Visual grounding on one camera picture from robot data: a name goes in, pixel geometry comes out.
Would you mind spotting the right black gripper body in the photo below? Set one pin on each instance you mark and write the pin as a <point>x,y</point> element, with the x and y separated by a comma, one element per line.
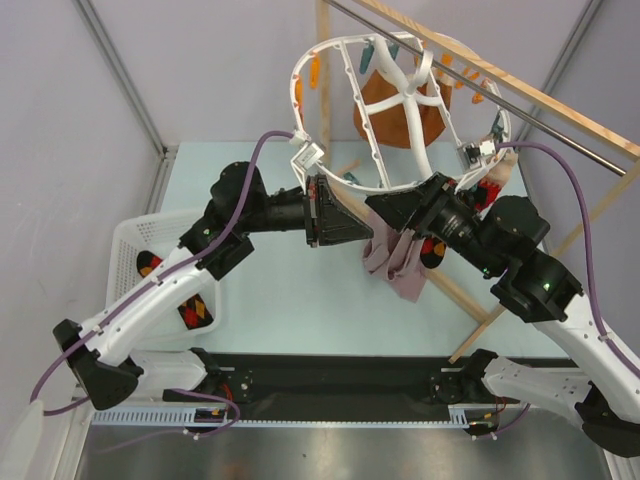
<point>428,201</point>

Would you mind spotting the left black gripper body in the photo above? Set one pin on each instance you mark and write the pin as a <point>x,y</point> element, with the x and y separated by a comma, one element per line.
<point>311,211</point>

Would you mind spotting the red beige fox sock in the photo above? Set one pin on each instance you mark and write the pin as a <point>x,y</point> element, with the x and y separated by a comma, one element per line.
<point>485,194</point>

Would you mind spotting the white round clip hanger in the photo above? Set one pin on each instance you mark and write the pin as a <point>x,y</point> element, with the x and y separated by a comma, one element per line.
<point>426,85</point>

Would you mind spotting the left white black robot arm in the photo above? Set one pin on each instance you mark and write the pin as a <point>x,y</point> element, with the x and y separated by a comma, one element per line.
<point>103,353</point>

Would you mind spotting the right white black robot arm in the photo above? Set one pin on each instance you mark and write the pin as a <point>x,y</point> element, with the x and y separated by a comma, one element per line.
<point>604,405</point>

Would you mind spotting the mauve hanging sock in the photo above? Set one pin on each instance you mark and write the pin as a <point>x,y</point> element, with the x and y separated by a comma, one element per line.
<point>395,259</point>

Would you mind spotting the orange brown hanging sock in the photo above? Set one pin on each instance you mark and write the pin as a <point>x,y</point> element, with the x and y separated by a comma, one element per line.
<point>390,126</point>

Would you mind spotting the white plastic laundry basket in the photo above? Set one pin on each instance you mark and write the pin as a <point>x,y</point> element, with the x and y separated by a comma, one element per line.
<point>138,246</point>

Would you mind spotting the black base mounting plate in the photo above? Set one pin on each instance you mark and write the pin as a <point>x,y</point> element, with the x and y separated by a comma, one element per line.
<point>320,388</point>

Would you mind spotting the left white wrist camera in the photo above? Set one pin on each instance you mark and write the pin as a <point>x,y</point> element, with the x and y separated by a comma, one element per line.
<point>308,154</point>

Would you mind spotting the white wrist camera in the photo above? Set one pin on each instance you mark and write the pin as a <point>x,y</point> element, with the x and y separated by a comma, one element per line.
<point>308,154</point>
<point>477,159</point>

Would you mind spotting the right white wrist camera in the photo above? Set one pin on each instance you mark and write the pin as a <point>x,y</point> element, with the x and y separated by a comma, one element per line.
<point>477,159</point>

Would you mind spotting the wooden drying rack frame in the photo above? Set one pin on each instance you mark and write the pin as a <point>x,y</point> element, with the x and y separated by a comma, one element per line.
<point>537,287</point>

